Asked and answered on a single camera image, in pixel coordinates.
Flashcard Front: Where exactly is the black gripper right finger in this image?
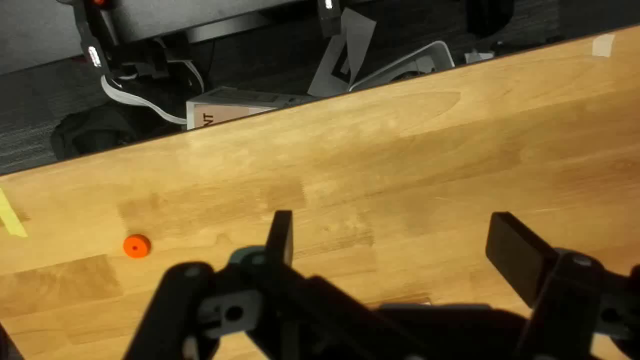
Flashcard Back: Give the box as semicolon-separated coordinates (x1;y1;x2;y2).
486;213;558;308

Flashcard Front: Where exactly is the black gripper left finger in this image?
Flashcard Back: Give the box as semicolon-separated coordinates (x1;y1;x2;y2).
265;210;294;265

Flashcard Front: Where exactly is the orange ring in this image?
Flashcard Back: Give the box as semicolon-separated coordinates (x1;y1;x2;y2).
122;233;152;260

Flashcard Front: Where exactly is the white cardboard box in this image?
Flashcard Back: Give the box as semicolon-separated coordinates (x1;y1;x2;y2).
186;86;309;131

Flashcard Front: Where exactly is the yellow tape strip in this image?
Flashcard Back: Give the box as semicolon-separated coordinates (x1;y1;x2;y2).
0;190;27;238

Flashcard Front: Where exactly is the white cable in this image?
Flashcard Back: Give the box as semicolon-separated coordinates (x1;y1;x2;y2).
97;58;206;128

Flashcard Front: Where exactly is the grey metal bracket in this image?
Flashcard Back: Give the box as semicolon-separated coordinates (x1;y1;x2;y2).
308;8;455;99

